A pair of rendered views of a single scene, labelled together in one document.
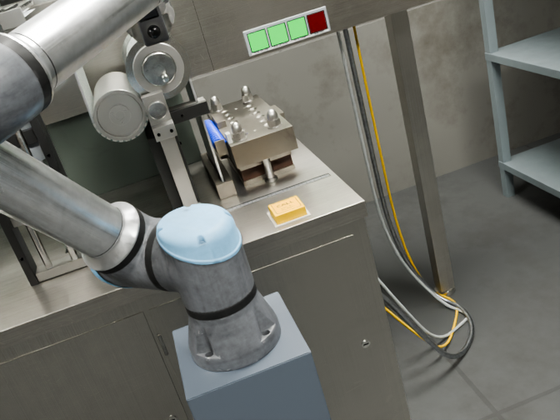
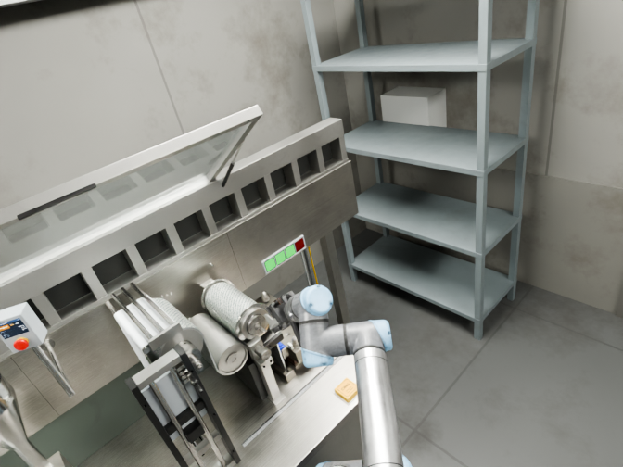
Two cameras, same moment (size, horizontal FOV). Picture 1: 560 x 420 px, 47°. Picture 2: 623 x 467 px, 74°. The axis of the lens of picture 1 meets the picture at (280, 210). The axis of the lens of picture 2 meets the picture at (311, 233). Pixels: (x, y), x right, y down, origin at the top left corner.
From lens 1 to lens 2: 0.94 m
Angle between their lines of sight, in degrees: 25
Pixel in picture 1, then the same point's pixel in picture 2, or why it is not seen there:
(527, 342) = (409, 378)
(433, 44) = not seen: hidden behind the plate
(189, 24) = (232, 266)
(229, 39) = (254, 268)
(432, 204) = (344, 313)
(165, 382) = not seen: outside the picture
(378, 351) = not seen: hidden behind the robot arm
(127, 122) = (236, 360)
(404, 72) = (329, 249)
